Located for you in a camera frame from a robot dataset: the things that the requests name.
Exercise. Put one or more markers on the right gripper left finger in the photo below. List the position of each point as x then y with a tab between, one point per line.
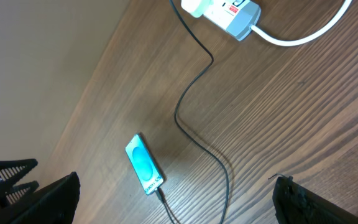
55	203

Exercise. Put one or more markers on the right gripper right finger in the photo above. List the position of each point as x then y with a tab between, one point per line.
295	204

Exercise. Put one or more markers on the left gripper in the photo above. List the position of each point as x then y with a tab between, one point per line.
10	173

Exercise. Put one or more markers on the white power strip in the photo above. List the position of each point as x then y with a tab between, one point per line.
234	17

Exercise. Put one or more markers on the white charger plug adapter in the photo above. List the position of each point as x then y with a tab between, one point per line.
196	8

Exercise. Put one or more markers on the turquoise-screen smartphone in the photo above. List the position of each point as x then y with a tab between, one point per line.
144	164

